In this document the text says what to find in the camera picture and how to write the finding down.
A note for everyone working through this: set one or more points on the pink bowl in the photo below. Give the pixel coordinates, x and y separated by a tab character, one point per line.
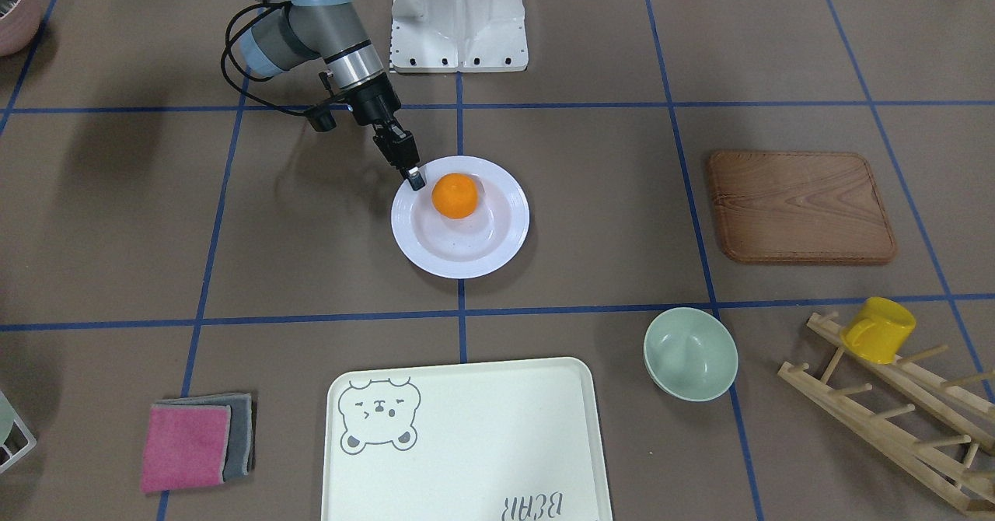
19	25

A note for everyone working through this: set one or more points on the pink folded cloth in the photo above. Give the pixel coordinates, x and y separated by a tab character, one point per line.
185	447

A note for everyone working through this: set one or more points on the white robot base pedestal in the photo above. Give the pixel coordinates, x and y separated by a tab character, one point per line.
429	36

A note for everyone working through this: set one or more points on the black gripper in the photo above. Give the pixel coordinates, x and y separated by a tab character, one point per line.
376	105

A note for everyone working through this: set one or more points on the yellow mug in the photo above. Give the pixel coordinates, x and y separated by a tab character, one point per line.
879	330

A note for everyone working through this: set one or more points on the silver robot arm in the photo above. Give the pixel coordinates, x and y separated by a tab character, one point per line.
274	36

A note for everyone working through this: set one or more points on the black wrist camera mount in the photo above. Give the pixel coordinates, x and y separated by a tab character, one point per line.
320	115

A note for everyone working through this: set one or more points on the wooden cutting board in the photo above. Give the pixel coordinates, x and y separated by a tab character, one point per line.
781	207

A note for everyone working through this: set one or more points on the grey folded cloth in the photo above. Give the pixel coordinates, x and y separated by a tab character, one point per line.
240	444

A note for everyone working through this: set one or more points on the wooden mug drying rack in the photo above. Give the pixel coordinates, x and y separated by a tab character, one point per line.
937	430

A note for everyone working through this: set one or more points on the white ceramic plate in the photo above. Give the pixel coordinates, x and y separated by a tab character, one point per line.
465	248

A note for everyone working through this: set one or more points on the cream bear serving tray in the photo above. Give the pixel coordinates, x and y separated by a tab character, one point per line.
506	440

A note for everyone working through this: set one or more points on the orange fruit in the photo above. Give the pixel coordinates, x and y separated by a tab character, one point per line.
455	196

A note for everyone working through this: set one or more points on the green ceramic bowl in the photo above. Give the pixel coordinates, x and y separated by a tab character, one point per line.
690	355

